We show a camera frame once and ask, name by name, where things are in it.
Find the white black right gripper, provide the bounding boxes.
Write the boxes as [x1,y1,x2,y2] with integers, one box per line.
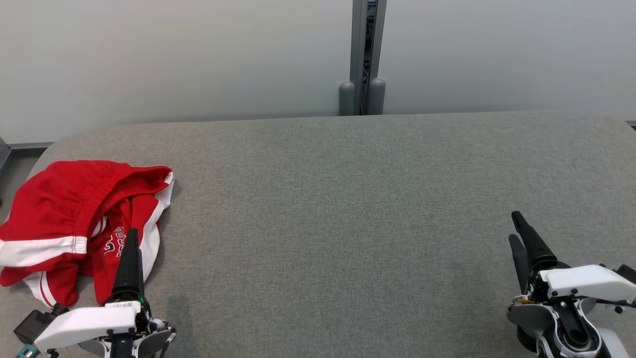
[508,211,636,303]

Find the grey vertical partition post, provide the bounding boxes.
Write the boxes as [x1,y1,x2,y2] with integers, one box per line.
[350,0,387,116]

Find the grey rounded post foot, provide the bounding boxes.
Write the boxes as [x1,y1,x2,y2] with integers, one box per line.
[368,78,386,115]
[339,81,356,116]

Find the red white sports jersey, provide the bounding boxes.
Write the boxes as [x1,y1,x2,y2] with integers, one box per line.
[22,195,162,308]

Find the red shorts with white stripes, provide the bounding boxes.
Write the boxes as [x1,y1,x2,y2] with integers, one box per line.
[0,160,174,288]

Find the grey fabric sofa seat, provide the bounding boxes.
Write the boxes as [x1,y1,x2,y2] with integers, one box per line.
[0,110,636,358]

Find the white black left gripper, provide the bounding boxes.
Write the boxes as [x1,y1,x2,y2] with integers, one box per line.
[34,228,167,352]

